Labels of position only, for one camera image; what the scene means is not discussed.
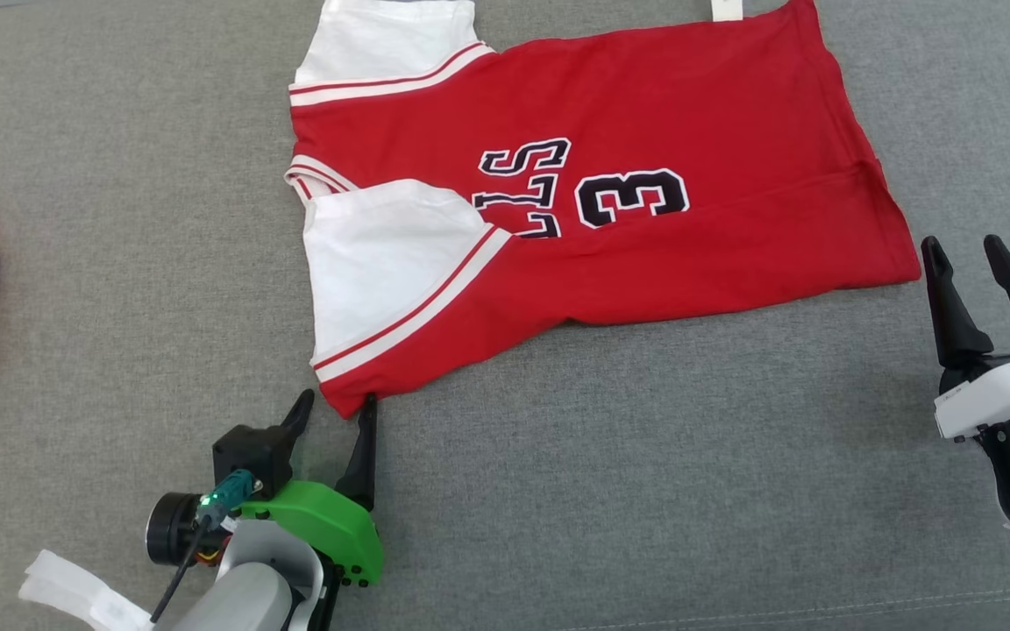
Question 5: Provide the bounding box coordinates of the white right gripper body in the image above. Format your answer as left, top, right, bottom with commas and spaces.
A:
935, 344, 1010, 441

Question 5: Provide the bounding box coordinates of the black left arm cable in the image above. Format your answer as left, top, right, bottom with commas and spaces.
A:
150, 517, 212, 625

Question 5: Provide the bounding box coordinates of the white cable wrap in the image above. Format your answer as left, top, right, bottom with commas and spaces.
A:
18, 549, 155, 631

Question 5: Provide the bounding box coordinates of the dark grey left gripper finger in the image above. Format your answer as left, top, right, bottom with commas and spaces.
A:
336, 394, 380, 510
280, 389, 316, 461

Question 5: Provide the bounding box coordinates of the red white basketball jersey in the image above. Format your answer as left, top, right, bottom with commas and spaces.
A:
284, 0, 922, 419

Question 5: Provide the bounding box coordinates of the teal left camera connector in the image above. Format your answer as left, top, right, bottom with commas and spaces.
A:
198, 469, 262, 528

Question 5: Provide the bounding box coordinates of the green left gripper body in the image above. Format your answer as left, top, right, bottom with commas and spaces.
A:
240, 479, 385, 588

